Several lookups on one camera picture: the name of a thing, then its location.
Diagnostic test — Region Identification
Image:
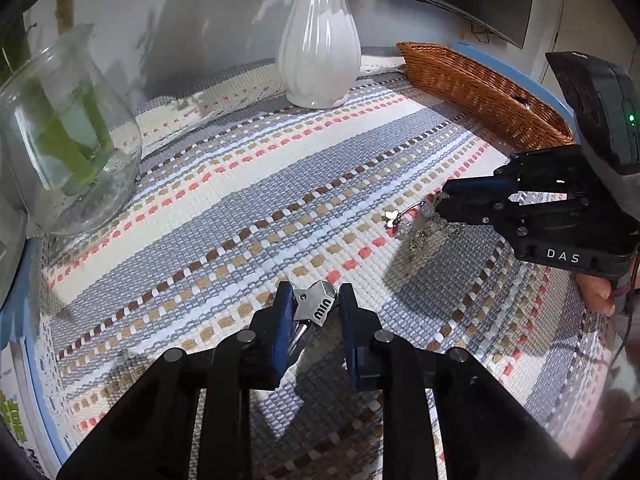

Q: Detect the right hand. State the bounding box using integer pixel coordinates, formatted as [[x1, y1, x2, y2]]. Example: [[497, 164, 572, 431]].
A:
[[575, 274, 615, 318]]

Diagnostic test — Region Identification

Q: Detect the white green workbook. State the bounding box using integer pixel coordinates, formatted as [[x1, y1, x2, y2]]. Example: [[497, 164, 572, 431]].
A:
[[1, 341, 56, 479]]

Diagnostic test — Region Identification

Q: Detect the brown wicker basket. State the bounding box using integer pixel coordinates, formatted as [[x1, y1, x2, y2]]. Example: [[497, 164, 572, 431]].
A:
[[397, 41, 574, 151]]

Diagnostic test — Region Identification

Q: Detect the clear glass vase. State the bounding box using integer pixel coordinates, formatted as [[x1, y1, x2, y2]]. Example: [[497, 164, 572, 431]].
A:
[[1, 24, 142, 236]]

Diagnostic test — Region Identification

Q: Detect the white ribbed ceramic vase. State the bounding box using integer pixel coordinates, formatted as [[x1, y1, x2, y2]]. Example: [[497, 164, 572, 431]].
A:
[[277, 0, 361, 110]]

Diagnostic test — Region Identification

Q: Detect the blue desk edge board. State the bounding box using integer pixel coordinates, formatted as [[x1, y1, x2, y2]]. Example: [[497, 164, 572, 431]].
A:
[[451, 42, 576, 133]]

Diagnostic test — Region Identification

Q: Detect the striped woven table mat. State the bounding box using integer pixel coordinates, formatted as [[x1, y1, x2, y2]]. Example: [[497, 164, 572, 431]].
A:
[[39, 63, 612, 479]]

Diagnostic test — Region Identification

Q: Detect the silver metal keychain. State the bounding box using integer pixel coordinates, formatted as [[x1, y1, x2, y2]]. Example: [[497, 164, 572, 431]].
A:
[[288, 281, 337, 363]]

